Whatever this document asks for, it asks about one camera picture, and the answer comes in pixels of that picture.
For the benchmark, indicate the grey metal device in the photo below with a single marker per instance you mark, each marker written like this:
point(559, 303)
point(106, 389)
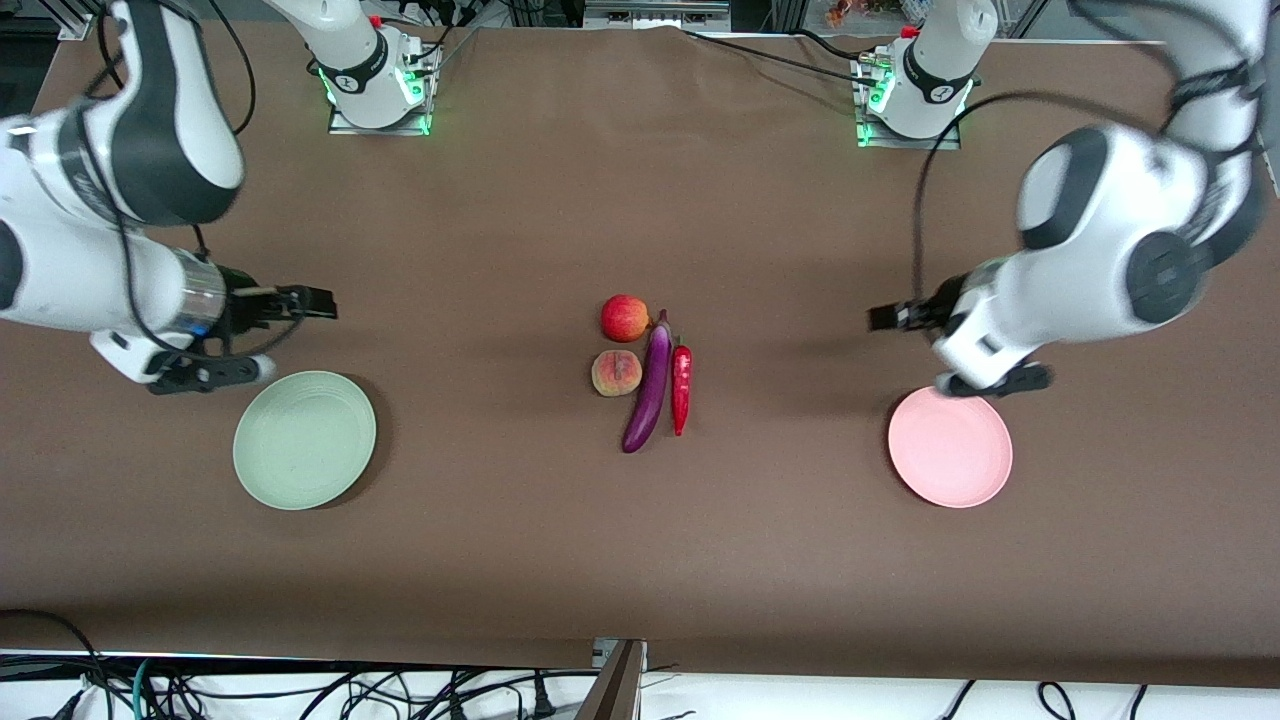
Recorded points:
point(655, 15)

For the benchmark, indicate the long purple eggplant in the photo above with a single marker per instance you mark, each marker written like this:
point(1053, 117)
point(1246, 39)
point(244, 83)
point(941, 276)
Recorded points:
point(650, 390)

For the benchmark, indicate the pink plate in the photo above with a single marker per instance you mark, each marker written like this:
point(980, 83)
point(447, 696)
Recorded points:
point(950, 450)

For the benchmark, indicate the metal camera post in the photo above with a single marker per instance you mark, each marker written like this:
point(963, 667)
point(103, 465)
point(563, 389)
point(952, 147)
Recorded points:
point(615, 690)

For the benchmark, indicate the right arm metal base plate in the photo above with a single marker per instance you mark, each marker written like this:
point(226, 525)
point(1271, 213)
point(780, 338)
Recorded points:
point(345, 124)

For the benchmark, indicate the aluminium frame profile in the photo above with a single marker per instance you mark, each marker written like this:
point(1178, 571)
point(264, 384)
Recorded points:
point(78, 25)

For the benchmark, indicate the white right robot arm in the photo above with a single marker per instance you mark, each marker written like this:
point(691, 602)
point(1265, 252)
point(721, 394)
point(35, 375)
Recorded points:
point(60, 270)

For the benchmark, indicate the large table cover sheet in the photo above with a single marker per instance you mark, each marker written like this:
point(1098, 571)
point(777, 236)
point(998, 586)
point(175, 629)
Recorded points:
point(800, 560)

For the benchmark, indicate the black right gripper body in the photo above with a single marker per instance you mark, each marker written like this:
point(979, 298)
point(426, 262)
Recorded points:
point(243, 303)

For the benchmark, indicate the red apple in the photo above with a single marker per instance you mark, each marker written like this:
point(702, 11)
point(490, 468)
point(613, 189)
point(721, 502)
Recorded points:
point(625, 318)

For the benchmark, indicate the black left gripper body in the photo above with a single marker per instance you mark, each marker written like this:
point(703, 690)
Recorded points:
point(938, 307)

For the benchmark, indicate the colourful toy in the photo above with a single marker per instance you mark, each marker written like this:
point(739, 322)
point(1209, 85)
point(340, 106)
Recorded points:
point(845, 12)

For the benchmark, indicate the yellow pink peach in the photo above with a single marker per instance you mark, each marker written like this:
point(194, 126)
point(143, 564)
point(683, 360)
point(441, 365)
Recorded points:
point(615, 373)

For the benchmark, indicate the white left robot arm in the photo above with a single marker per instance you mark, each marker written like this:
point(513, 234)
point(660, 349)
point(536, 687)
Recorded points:
point(1100, 250)

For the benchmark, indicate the red chili pepper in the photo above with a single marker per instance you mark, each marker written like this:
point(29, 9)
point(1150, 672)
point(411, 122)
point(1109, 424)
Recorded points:
point(681, 385)

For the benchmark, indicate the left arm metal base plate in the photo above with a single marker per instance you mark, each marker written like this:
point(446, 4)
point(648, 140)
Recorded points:
point(905, 143)

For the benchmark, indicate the pale green plate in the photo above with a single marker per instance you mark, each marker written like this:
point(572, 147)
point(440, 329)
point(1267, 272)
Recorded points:
point(305, 440)

